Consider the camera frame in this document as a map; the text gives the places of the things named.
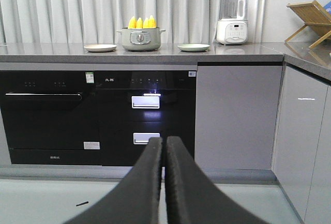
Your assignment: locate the white blender appliance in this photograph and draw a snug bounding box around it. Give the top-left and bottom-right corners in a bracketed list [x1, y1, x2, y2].
[216, 0, 249, 45]

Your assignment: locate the beige round plate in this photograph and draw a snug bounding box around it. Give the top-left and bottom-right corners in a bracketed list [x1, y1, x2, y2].
[84, 44, 117, 53]

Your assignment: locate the grey cabinet door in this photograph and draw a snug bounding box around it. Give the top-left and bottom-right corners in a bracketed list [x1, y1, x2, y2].
[195, 65, 282, 170]

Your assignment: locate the light green round plate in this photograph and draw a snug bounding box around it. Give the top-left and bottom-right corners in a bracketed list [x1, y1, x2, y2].
[177, 43, 210, 52]

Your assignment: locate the wooden dish rack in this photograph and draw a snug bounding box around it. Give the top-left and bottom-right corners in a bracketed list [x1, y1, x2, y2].
[285, 0, 330, 49]

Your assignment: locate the grey side cabinet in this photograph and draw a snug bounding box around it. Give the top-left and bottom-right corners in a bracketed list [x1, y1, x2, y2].
[273, 65, 329, 220]

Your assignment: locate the green electric cooking pot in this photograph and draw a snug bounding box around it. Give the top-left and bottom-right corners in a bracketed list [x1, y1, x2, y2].
[117, 27, 166, 51]

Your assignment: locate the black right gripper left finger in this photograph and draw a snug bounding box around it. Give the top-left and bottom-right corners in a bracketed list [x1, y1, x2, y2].
[65, 137, 162, 223]

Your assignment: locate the yellow corn with dark speck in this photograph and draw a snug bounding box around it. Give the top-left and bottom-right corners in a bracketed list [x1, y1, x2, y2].
[136, 18, 143, 29]

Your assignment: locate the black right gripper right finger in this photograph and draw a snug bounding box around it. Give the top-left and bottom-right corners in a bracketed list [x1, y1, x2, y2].
[165, 136, 266, 223]

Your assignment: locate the white pleated curtain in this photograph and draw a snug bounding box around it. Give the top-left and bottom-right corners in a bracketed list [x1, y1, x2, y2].
[1, 0, 220, 43]

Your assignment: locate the black built-in sterilizer drawers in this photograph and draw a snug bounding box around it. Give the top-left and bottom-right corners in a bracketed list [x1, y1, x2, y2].
[95, 70, 197, 166]

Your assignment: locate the black built-in dishwasher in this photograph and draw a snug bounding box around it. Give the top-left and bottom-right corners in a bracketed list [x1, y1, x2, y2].
[1, 71, 101, 166]

